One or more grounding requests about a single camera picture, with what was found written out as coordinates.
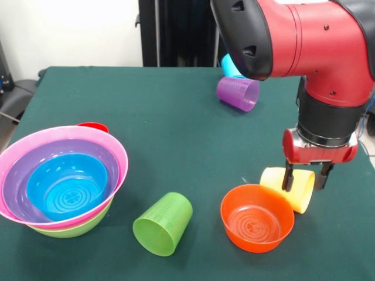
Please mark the grey chair base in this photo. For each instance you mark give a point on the grey chair base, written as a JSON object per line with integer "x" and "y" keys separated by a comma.
{"x": 17, "y": 96}

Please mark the dark green table cloth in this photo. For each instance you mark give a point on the dark green table cloth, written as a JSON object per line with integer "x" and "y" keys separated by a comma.
{"x": 175, "y": 140}

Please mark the purple bowl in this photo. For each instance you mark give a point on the purple bowl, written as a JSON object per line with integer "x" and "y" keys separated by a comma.
{"x": 73, "y": 146}

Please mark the pink bowl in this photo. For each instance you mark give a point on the pink bowl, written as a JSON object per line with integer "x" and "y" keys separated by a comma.
{"x": 73, "y": 132}

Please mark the purple cup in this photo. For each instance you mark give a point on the purple cup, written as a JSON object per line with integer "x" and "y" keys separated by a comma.
{"x": 231, "y": 90}

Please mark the blue bowl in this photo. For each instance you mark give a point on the blue bowl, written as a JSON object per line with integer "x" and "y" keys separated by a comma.
{"x": 67, "y": 187}

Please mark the green bowl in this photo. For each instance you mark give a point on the green bowl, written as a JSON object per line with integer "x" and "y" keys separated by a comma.
{"x": 73, "y": 229}

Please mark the orange bowl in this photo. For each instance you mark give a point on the orange bowl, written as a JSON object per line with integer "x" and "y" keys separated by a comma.
{"x": 255, "y": 243}

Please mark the black equipment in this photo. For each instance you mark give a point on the black equipment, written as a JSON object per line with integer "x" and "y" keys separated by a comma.
{"x": 4, "y": 67}

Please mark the green cup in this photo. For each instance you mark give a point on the green cup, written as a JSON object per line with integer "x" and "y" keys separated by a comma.
{"x": 167, "y": 210}

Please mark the red cup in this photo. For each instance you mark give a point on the red cup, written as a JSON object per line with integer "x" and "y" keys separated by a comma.
{"x": 93, "y": 126}

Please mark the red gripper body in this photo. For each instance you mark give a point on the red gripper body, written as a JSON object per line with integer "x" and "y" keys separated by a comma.
{"x": 310, "y": 155}

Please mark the yellow cup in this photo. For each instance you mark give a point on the yellow cup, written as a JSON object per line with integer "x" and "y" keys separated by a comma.
{"x": 301, "y": 187}

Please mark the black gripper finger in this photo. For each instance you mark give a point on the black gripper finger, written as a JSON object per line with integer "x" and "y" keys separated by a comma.
{"x": 323, "y": 178}
{"x": 288, "y": 178}

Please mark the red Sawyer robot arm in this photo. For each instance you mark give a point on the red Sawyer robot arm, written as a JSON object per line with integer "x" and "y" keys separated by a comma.
{"x": 293, "y": 38}

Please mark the blue cup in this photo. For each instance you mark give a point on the blue cup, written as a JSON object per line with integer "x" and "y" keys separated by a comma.
{"x": 228, "y": 68}

